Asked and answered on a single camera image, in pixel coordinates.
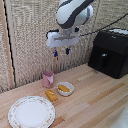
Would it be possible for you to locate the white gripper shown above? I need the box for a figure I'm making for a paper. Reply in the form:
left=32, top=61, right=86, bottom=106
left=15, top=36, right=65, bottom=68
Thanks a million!
left=45, top=29, right=81, bottom=59

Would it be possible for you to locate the woven folding screen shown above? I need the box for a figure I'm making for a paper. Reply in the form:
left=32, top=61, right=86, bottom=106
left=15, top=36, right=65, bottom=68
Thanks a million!
left=0, top=0, right=128, bottom=94

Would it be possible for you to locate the white ceramic bowl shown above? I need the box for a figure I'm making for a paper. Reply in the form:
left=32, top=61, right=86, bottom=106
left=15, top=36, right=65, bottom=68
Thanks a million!
left=55, top=81, right=75, bottom=97

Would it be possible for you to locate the black air fryer body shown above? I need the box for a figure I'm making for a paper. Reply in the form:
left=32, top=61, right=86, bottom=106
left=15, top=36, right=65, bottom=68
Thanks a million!
left=87, top=28, right=128, bottom=80

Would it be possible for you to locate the yellow rectangular block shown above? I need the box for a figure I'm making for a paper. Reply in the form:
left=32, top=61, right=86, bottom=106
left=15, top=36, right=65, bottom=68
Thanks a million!
left=45, top=89, right=59, bottom=103

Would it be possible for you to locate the pink cup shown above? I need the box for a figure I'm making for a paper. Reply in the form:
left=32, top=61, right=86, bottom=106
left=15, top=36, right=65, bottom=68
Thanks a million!
left=41, top=70, right=55, bottom=89

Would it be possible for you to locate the black air fryer drawer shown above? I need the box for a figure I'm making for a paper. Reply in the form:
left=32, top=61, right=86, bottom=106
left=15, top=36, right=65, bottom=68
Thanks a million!
left=88, top=49, right=116, bottom=77

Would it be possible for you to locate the white floral rim plate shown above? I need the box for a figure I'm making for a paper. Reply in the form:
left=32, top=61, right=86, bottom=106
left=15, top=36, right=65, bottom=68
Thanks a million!
left=7, top=95, right=56, bottom=128

